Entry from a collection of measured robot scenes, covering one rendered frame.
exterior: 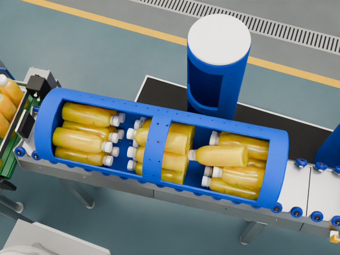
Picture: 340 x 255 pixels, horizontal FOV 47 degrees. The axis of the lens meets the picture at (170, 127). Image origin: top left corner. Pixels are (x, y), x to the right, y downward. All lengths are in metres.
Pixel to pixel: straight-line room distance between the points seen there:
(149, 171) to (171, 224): 1.16
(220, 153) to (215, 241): 1.19
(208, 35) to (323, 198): 0.83
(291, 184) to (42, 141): 0.96
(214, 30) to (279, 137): 0.66
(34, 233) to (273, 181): 0.84
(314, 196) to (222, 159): 0.46
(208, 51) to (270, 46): 1.41
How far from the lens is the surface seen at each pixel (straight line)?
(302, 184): 1.65
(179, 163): 1.38
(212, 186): 1.44
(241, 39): 1.79
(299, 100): 2.89
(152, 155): 1.33
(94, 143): 1.45
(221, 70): 1.73
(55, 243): 1.45
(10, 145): 1.83
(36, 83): 1.81
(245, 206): 1.57
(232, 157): 1.33
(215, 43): 1.76
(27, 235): 1.50
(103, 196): 2.58
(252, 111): 2.61
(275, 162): 1.32
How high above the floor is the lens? 2.44
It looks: 65 degrees down
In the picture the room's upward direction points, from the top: 5 degrees counter-clockwise
